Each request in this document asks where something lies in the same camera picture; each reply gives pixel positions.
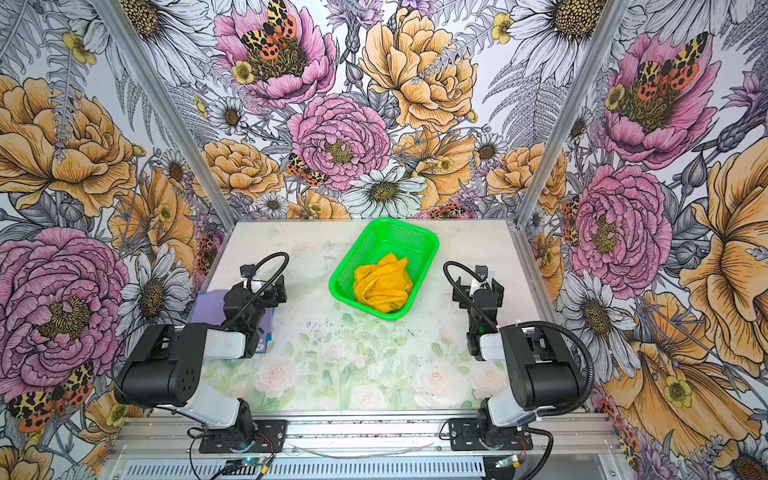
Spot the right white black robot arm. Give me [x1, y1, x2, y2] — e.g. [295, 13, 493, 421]
[451, 281, 596, 450]

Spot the right aluminium corner post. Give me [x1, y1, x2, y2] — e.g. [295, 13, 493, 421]
[516, 0, 630, 228]

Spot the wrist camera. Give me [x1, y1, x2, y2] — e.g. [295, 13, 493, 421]
[240, 264, 263, 292]
[470, 265, 489, 295]

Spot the left corrugated black cable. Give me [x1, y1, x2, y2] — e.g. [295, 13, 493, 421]
[230, 251, 290, 328]

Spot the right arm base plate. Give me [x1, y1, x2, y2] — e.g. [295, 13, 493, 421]
[446, 418, 533, 451]

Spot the aluminium front rail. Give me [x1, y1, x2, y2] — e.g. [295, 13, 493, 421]
[108, 410, 621, 461]

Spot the green plastic basket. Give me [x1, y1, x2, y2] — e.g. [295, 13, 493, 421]
[329, 218, 440, 321]

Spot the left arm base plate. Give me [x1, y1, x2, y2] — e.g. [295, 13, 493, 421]
[199, 420, 288, 454]

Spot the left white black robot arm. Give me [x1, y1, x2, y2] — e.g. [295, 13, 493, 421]
[115, 277, 287, 451]

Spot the yellow t-shirt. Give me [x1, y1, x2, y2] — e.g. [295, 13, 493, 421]
[353, 253, 414, 314]

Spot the corrugated black cable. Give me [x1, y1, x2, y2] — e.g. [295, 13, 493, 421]
[230, 251, 290, 328]
[442, 260, 596, 415]

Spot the folded purple t-shirt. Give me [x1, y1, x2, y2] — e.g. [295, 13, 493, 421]
[188, 290, 275, 354]

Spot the right corrugated black cable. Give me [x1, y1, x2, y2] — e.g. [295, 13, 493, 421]
[442, 260, 596, 415]

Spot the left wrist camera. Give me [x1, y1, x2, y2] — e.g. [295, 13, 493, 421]
[240, 264, 263, 292]

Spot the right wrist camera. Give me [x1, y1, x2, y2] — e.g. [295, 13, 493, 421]
[470, 265, 489, 295]

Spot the left aluminium corner post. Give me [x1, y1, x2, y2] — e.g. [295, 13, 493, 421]
[94, 1, 237, 231]

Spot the aluminium corner post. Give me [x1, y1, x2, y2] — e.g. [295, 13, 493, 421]
[516, 0, 630, 228]
[94, 1, 237, 231]

